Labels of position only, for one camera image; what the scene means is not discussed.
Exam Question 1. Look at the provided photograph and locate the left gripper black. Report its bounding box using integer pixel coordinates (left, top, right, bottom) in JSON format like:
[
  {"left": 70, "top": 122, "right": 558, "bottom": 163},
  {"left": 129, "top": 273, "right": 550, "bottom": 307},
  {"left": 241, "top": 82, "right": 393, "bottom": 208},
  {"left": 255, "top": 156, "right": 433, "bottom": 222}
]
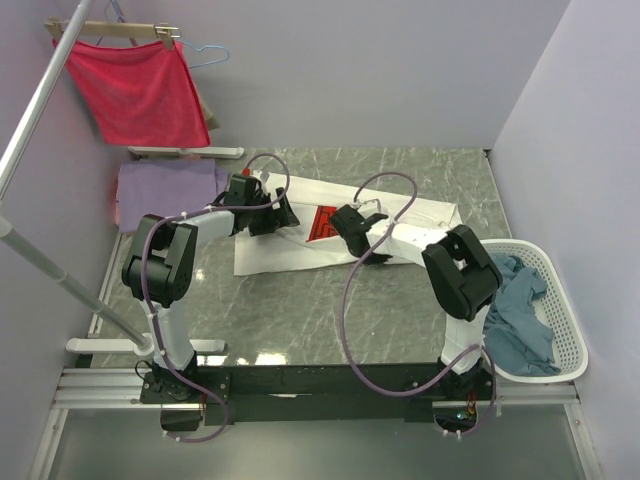
[{"left": 245, "top": 188, "right": 298, "bottom": 237}]

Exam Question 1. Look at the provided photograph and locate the white t-shirt red print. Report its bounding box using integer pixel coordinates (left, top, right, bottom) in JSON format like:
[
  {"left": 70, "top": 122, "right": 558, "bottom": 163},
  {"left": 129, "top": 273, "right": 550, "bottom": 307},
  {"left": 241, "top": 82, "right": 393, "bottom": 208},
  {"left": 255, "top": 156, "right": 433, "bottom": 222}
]
[{"left": 233, "top": 172, "right": 464, "bottom": 276}]

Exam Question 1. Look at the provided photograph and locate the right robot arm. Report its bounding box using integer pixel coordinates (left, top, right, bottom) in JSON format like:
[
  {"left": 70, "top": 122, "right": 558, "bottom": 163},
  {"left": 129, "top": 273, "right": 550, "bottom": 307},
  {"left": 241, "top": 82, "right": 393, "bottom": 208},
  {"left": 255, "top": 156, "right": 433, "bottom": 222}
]
[{"left": 330, "top": 205, "right": 502, "bottom": 399}]

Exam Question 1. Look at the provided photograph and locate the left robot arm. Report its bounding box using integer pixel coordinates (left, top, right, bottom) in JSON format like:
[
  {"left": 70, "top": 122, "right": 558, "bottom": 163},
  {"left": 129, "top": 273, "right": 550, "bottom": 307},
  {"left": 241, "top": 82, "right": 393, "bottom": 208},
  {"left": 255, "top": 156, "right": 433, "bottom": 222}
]
[{"left": 121, "top": 170, "right": 300, "bottom": 402}]

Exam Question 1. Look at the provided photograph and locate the white rack foot rear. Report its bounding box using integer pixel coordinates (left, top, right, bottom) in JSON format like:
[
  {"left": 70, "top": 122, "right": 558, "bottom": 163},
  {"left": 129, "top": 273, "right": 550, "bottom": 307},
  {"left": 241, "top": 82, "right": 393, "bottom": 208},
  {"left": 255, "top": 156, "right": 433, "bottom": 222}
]
[{"left": 128, "top": 146, "right": 245, "bottom": 160}]

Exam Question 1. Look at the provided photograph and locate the white rack foot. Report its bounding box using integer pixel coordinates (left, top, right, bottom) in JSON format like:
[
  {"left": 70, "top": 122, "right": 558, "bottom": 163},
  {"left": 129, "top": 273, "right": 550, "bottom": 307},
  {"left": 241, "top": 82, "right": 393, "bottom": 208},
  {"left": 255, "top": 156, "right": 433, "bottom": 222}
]
[
  {"left": 66, "top": 338, "right": 226, "bottom": 355},
  {"left": 128, "top": 146, "right": 245, "bottom": 160}
]

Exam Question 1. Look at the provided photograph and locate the folded purple t-shirt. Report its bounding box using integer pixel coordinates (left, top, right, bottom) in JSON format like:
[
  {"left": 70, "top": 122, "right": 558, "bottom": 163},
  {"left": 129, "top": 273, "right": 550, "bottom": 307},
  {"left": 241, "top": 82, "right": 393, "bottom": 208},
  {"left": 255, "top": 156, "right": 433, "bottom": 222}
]
[{"left": 115, "top": 159, "right": 229, "bottom": 234}]

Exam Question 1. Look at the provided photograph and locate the blue-grey t-shirt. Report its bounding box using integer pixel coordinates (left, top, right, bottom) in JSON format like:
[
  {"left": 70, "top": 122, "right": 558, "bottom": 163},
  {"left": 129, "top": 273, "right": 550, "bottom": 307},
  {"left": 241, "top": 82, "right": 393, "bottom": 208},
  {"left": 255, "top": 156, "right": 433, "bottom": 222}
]
[{"left": 484, "top": 253, "right": 560, "bottom": 377}]

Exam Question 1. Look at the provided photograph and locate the black base beam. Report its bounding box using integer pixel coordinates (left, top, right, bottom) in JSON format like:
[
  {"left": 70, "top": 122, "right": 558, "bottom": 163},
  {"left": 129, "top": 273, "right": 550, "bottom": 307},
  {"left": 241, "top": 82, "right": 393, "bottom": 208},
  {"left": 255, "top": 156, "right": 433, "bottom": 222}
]
[{"left": 139, "top": 363, "right": 499, "bottom": 432}]

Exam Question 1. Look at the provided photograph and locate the red towel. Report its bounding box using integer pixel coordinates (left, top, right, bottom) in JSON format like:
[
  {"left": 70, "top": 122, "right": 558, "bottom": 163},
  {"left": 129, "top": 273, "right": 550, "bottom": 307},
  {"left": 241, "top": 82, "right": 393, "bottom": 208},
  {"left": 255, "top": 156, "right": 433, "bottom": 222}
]
[{"left": 66, "top": 41, "right": 210, "bottom": 148}]

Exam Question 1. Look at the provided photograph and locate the metal clothes rack pole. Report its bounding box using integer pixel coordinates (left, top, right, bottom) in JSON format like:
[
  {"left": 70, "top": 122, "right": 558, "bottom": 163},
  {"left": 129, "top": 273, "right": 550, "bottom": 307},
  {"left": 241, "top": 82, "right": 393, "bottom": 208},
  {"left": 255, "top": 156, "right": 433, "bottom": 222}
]
[{"left": 0, "top": 0, "right": 154, "bottom": 354}]

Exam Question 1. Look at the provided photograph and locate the white laundry basket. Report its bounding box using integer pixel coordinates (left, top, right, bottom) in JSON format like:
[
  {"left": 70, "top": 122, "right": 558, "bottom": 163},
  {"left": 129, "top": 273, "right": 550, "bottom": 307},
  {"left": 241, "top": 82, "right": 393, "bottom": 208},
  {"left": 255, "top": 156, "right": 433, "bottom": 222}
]
[{"left": 481, "top": 239, "right": 589, "bottom": 384}]

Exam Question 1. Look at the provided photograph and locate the white rack foot front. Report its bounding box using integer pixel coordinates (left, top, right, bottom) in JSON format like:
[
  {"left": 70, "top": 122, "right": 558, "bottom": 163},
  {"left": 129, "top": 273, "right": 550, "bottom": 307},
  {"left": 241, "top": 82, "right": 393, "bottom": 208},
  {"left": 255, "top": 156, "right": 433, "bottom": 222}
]
[{"left": 66, "top": 338, "right": 226, "bottom": 355}]

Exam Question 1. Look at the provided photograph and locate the wooden clip hanger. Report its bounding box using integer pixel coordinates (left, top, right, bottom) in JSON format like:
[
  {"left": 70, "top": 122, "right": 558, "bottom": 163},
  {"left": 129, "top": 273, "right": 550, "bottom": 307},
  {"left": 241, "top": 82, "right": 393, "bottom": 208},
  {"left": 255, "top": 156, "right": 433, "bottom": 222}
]
[{"left": 43, "top": 18, "right": 181, "bottom": 50}]

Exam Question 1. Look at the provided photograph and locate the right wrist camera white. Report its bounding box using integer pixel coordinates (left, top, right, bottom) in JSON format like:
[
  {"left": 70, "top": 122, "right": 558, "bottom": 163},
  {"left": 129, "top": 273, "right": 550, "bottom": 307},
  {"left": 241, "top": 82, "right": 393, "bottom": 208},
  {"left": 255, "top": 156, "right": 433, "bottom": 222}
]
[{"left": 351, "top": 198, "right": 383, "bottom": 217}]

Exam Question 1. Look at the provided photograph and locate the aluminium rail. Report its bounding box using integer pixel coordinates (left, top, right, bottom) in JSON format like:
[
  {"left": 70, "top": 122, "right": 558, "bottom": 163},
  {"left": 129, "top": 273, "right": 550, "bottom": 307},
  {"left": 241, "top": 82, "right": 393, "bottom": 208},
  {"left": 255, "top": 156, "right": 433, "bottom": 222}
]
[{"left": 51, "top": 368, "right": 580, "bottom": 410}]

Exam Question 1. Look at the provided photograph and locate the blue wire hanger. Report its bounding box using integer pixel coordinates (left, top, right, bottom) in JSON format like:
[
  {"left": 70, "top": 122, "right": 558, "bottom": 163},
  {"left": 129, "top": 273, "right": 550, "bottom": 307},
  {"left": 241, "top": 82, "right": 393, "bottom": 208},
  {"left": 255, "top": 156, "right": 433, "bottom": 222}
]
[{"left": 97, "top": 0, "right": 232, "bottom": 71}]

